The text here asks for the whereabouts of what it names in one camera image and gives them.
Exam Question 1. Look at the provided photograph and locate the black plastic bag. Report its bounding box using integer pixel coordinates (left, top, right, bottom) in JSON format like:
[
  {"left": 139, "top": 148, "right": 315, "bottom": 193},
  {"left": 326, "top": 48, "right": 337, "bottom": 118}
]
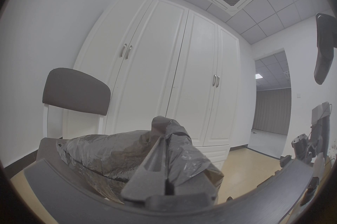
[{"left": 56, "top": 119, "right": 225, "bottom": 205}]

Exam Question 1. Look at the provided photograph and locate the grey curtain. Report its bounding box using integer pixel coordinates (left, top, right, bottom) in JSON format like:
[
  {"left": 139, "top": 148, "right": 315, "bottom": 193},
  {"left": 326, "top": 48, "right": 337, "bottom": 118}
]
[{"left": 253, "top": 88, "right": 292, "bottom": 135}]

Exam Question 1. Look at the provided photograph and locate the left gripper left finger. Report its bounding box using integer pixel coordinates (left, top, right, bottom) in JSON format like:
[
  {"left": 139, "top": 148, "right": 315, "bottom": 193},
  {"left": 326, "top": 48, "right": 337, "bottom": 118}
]
[{"left": 122, "top": 116, "right": 171, "bottom": 209}]

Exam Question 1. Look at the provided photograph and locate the white wardrobe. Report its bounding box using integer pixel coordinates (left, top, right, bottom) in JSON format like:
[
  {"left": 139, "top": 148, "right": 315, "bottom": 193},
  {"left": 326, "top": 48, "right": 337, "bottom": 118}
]
[{"left": 62, "top": 0, "right": 241, "bottom": 173}]

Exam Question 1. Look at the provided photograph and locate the white chair with grey cushions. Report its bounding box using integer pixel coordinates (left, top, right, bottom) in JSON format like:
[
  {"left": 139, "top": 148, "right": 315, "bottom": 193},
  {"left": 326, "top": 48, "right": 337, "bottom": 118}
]
[{"left": 37, "top": 68, "right": 111, "bottom": 165}]

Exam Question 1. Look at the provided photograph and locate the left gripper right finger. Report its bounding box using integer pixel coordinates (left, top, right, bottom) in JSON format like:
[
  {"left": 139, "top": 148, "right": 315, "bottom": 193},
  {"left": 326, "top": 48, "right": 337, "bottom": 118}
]
[{"left": 166, "top": 171, "right": 219, "bottom": 209}]

